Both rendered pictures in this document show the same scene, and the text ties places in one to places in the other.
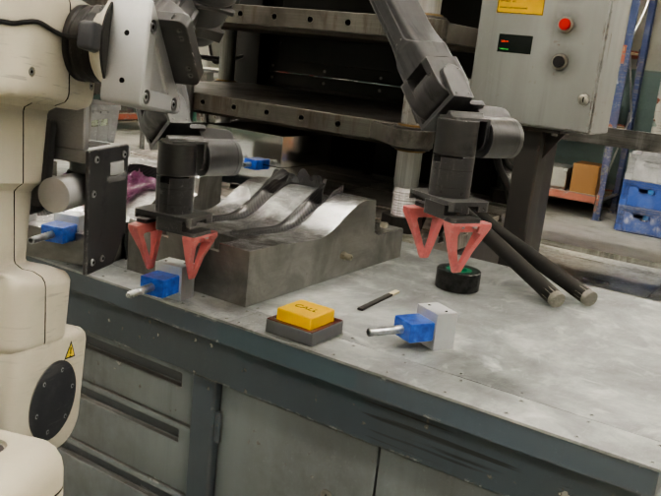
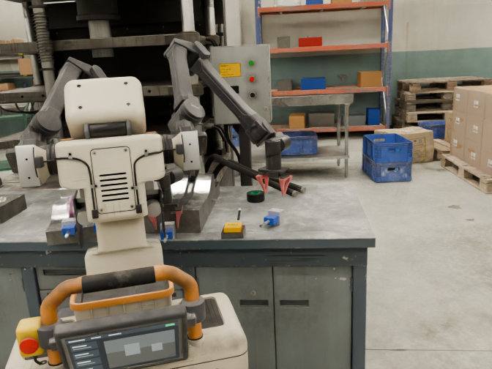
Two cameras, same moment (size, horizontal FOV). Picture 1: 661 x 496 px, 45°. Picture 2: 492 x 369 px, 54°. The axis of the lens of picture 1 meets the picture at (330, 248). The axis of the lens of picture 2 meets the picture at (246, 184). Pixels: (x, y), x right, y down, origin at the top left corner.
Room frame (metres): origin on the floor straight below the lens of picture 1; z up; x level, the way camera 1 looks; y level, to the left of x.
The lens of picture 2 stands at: (-0.42, 0.70, 1.44)
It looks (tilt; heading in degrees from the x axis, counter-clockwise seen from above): 15 degrees down; 334
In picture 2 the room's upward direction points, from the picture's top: 3 degrees counter-clockwise
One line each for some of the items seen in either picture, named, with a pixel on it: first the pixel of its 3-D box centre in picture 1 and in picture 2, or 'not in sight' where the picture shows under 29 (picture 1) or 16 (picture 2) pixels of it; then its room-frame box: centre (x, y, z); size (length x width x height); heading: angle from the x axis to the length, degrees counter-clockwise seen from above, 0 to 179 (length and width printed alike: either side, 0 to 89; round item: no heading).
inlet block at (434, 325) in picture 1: (407, 328); (269, 220); (1.07, -0.12, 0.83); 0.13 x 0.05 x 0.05; 120
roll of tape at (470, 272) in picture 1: (457, 278); (255, 196); (1.40, -0.24, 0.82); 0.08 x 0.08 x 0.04
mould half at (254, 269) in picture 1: (278, 227); (179, 196); (1.45, 0.10, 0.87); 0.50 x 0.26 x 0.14; 148
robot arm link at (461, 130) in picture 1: (459, 137); (273, 146); (1.09, -0.16, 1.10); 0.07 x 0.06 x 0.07; 123
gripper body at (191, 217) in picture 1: (174, 198); (163, 197); (1.18, 0.24, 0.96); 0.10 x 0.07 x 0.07; 66
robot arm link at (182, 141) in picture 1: (180, 157); (163, 180); (1.19, 0.24, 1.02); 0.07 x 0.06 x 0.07; 129
